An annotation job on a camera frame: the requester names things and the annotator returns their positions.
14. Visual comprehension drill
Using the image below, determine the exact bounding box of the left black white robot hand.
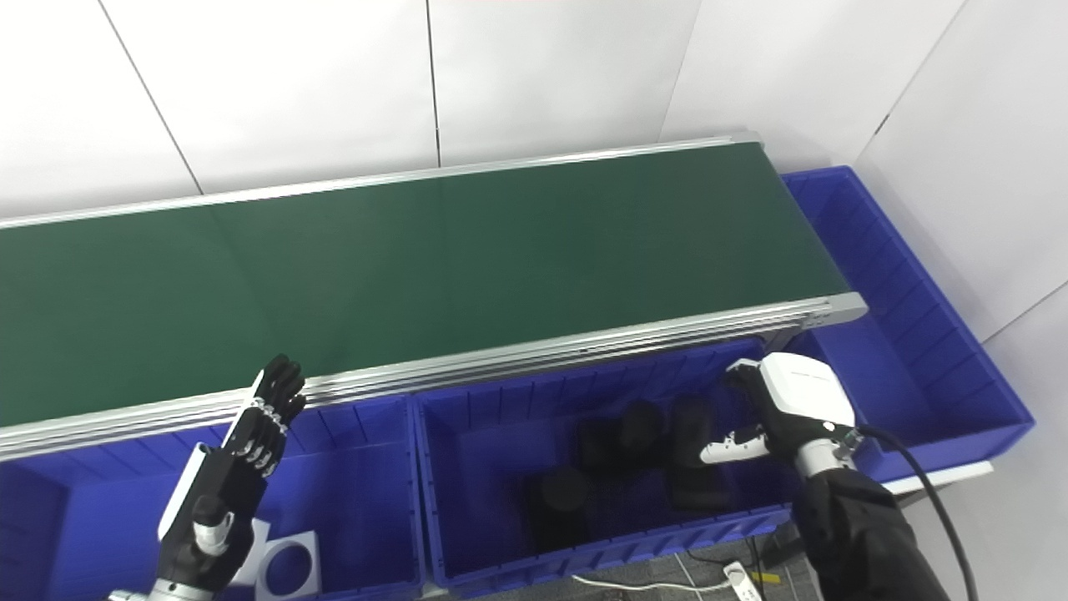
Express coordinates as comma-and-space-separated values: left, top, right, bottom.
157, 355, 307, 589

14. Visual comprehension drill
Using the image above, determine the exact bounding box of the white block with round hole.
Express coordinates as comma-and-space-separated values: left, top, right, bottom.
255, 531, 323, 601

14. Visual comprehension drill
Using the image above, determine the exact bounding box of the white power cord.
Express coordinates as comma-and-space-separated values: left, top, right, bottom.
571, 573, 727, 595

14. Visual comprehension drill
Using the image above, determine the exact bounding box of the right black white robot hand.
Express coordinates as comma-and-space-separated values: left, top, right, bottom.
699, 352, 858, 465

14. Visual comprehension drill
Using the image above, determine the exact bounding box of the white power strip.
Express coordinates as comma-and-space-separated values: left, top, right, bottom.
721, 561, 767, 601

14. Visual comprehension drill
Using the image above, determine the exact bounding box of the black cylinder block part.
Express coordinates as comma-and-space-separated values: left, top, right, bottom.
522, 466, 592, 553
667, 394, 737, 513
576, 399, 670, 478

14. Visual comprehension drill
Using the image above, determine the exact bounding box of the blue plastic bin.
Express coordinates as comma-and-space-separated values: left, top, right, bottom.
0, 396, 426, 601
413, 337, 804, 598
759, 165, 1036, 487

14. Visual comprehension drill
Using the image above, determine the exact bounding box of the white block part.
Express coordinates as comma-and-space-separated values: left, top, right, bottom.
227, 518, 273, 587

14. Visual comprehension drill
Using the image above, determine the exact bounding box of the green conveyor belt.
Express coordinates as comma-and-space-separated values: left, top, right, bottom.
0, 130, 869, 465
0, 140, 852, 431

